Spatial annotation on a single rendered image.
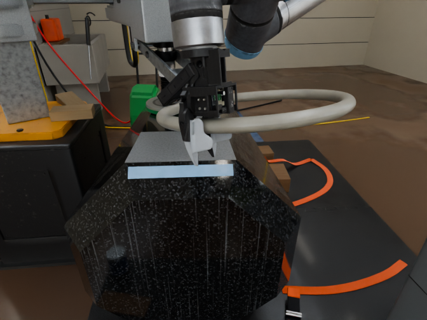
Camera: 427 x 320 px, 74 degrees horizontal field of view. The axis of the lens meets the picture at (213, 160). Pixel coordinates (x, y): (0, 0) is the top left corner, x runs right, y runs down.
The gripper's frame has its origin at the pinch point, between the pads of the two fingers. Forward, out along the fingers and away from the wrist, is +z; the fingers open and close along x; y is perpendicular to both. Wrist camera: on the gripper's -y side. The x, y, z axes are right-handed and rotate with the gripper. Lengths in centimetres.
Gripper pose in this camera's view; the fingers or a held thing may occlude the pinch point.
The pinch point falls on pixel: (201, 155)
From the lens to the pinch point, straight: 58.5
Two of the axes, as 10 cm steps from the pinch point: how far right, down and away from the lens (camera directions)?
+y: 8.3, 1.0, -5.4
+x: 5.5, -3.1, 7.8
